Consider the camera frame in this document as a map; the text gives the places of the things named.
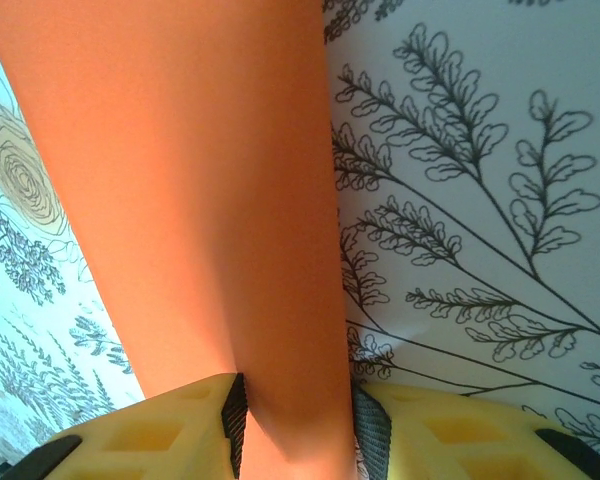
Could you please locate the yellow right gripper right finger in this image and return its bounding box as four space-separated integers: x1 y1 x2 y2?
352 382 600 480

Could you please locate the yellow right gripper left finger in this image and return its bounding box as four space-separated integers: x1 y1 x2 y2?
0 372 247 480

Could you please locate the orange square paper sheet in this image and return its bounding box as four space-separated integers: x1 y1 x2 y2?
0 0 362 480

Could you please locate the floral patterned table cover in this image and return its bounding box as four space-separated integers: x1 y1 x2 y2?
0 0 600 480

